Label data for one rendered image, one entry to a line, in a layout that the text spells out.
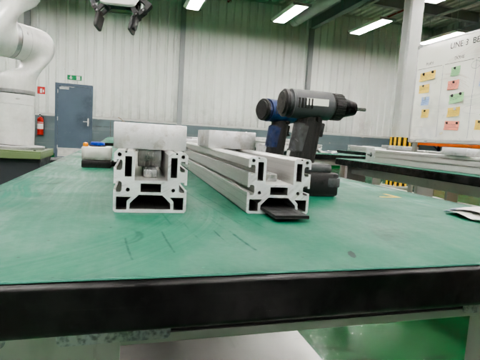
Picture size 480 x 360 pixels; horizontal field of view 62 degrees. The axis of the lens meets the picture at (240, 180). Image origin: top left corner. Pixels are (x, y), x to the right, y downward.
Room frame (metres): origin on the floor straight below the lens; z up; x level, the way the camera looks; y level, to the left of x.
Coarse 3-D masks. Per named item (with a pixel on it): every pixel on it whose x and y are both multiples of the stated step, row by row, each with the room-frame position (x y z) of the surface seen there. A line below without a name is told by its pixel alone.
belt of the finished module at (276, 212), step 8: (272, 200) 0.67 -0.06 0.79; (264, 208) 0.59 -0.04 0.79; (272, 208) 0.59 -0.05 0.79; (280, 208) 0.59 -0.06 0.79; (288, 208) 0.60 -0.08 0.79; (272, 216) 0.54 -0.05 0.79; (280, 216) 0.53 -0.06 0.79; (288, 216) 0.54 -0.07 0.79; (296, 216) 0.54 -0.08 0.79; (304, 216) 0.54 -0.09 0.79
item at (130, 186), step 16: (128, 160) 0.78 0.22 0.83; (176, 160) 0.57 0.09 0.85; (128, 176) 0.54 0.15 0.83; (144, 176) 0.58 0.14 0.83; (160, 176) 0.61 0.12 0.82; (176, 176) 0.56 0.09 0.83; (128, 192) 0.54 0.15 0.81; (144, 192) 0.55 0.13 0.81; (160, 192) 0.55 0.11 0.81; (176, 192) 0.56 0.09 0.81; (128, 208) 0.54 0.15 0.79; (144, 208) 0.55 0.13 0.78; (160, 208) 0.56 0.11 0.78; (176, 208) 0.57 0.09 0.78
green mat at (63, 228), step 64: (0, 192) 0.63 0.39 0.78; (64, 192) 0.67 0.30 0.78; (192, 192) 0.77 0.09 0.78; (384, 192) 0.96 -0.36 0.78; (0, 256) 0.33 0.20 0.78; (64, 256) 0.34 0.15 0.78; (128, 256) 0.35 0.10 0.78; (192, 256) 0.36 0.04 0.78; (256, 256) 0.37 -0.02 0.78; (320, 256) 0.38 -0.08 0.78; (384, 256) 0.40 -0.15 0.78; (448, 256) 0.41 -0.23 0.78
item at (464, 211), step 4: (456, 208) 0.69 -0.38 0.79; (460, 208) 0.68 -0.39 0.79; (464, 208) 0.67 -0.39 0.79; (468, 208) 0.67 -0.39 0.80; (472, 208) 0.67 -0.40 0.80; (476, 208) 0.67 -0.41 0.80; (456, 212) 0.68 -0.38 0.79; (460, 212) 0.67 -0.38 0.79; (464, 212) 0.67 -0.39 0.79; (468, 212) 0.67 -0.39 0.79; (472, 212) 0.67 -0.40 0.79; (476, 212) 0.67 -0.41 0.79; (468, 216) 0.65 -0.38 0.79; (472, 216) 0.64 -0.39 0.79; (476, 216) 0.65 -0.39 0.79; (476, 220) 0.64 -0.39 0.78
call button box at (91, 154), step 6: (84, 150) 1.12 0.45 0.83; (90, 150) 1.13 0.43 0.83; (96, 150) 1.13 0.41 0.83; (102, 150) 1.14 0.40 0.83; (108, 150) 1.14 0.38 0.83; (84, 156) 1.12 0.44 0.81; (90, 156) 1.13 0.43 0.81; (96, 156) 1.13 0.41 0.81; (102, 156) 1.14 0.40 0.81; (108, 156) 1.14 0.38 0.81; (84, 162) 1.12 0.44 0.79; (90, 162) 1.13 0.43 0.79; (96, 162) 1.13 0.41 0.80; (102, 162) 1.14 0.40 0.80; (108, 162) 1.14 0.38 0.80; (114, 162) 1.18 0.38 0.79; (108, 168) 1.14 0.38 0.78
